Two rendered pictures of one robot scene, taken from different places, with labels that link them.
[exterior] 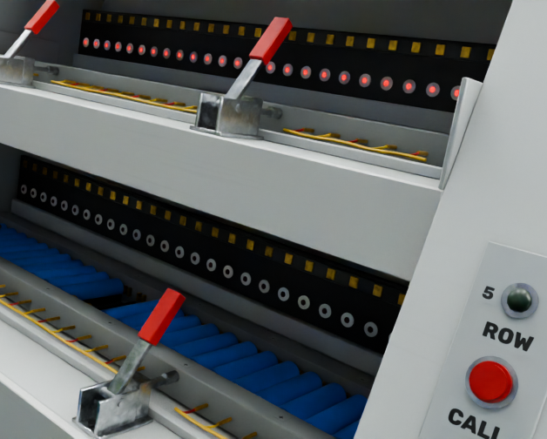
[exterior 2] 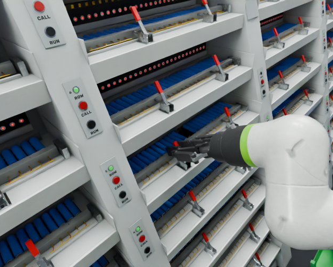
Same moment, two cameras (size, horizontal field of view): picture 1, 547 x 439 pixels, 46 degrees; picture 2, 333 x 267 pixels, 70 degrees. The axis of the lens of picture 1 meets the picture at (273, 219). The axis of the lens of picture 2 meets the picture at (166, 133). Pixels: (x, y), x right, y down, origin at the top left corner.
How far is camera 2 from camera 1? 100 cm
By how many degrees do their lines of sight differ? 75
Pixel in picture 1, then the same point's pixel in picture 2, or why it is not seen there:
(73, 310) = (202, 132)
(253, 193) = (236, 83)
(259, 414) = (231, 111)
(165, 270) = not seen: hidden behind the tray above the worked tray
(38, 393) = not seen: hidden behind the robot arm
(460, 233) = (255, 70)
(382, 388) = (256, 90)
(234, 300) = not seen: hidden behind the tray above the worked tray
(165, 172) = (224, 91)
